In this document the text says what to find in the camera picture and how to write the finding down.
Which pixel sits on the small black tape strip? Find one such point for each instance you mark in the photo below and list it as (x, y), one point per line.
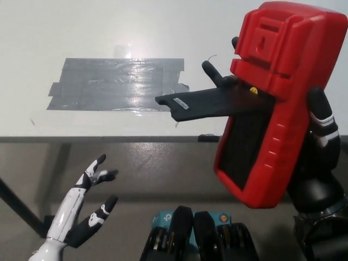
(206, 138)

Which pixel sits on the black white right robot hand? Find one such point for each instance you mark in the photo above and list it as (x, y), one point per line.
(322, 108)

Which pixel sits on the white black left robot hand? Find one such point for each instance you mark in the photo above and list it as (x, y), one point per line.
(65, 214)

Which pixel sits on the black table leg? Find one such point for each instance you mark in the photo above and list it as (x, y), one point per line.
(21, 210)

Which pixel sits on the grey duct tape patch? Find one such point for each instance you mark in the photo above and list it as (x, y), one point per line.
(108, 87)

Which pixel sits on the red digital multimeter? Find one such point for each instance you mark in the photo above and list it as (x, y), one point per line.
(285, 54)

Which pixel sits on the black table foot plate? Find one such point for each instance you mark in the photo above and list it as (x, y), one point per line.
(50, 223)

